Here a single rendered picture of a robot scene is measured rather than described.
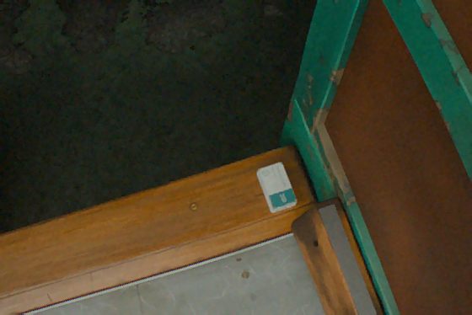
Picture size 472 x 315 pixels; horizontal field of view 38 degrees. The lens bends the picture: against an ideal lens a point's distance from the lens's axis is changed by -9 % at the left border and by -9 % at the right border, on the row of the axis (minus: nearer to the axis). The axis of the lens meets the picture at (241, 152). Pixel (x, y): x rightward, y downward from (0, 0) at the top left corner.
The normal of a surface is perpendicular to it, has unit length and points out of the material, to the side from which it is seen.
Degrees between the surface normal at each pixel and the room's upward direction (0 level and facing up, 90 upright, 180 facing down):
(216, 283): 0
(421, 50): 90
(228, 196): 0
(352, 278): 0
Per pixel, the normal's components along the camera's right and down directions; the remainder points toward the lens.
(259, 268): 0.07, -0.39
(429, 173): -0.94, 0.29
